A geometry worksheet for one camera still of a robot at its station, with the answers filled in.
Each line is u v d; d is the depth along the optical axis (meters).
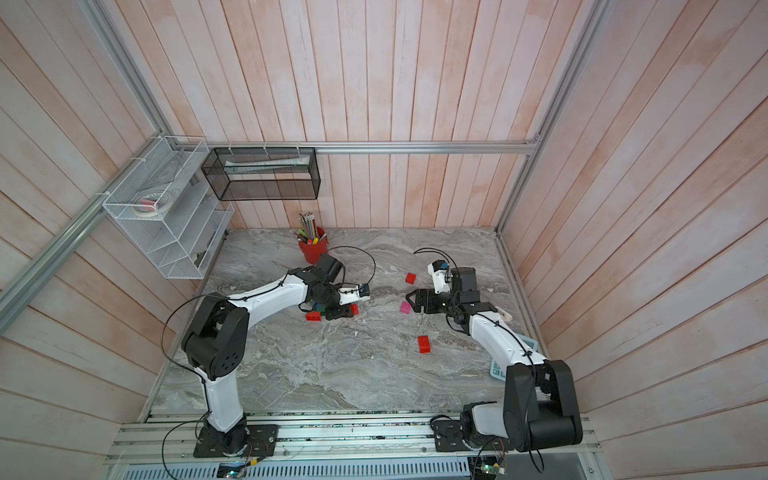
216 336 0.50
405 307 0.98
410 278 1.04
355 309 0.92
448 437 0.73
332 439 0.75
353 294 0.82
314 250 1.07
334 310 0.82
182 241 0.78
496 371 0.84
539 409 0.42
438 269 0.78
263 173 1.05
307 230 1.03
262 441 0.73
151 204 0.74
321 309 0.84
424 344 0.88
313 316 0.94
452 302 0.68
